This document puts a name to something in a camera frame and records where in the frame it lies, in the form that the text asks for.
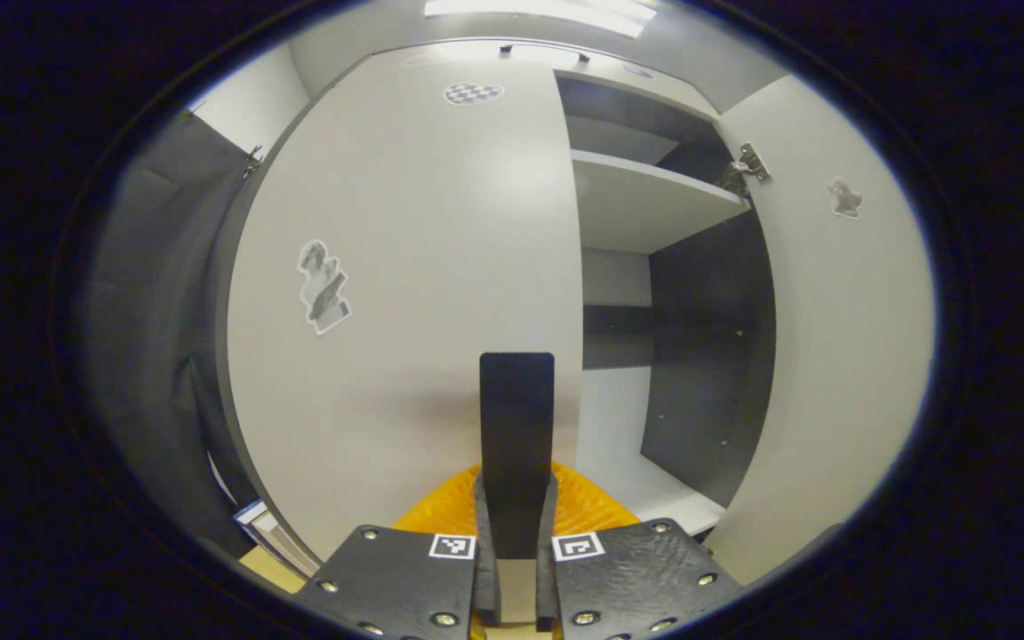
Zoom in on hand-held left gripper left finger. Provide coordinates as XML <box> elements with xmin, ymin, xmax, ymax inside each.
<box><xmin>294</xmin><ymin>462</ymin><xmax>502</xmax><ymax>640</ymax></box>

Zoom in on white and black book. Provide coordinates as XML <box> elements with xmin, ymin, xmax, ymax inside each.
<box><xmin>235</xmin><ymin>500</ymin><xmax>322</xmax><ymax>577</ymax></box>

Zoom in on grey shoe cabinet door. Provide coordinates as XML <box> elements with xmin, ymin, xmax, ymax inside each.
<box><xmin>226</xmin><ymin>40</ymin><xmax>586</xmax><ymax>570</ymax></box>
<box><xmin>703</xmin><ymin>74</ymin><xmax>937</xmax><ymax>588</ymax></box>

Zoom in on silver cabinet pull handle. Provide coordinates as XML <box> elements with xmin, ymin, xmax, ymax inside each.
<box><xmin>500</xmin><ymin>42</ymin><xmax>591</xmax><ymax>65</ymax></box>

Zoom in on black door handle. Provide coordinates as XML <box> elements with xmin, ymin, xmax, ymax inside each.
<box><xmin>479</xmin><ymin>352</ymin><xmax>556</xmax><ymax>561</ymax></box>

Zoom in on grey double-door shoe cabinet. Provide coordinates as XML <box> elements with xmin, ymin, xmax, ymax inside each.
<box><xmin>370</xmin><ymin>36</ymin><xmax>780</xmax><ymax>539</ymax></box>

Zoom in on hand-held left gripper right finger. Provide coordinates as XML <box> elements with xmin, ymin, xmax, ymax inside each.
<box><xmin>534</xmin><ymin>460</ymin><xmax>744</xmax><ymax>640</ymax></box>

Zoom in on black backdrop cloth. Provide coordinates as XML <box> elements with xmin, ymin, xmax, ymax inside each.
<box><xmin>76</xmin><ymin>111</ymin><xmax>264</xmax><ymax>556</ymax></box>

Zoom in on large ceiling light panel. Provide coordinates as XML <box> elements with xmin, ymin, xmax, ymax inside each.
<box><xmin>423</xmin><ymin>0</ymin><xmax>660</xmax><ymax>38</ymax></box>

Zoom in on metal door hinge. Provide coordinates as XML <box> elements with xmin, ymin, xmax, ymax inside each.
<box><xmin>716</xmin><ymin>142</ymin><xmax>772</xmax><ymax>198</ymax></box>

